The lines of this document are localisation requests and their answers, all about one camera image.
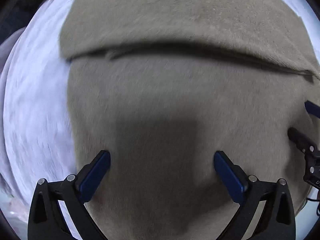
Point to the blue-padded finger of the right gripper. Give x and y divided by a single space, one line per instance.
312 108

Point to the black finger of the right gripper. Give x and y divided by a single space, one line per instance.
302 142

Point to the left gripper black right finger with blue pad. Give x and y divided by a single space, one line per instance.
277 220

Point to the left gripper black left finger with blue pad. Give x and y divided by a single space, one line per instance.
46 220

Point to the tan knit sweater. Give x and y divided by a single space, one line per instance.
175 92

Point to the lavender plush bed blanket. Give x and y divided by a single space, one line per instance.
35 104

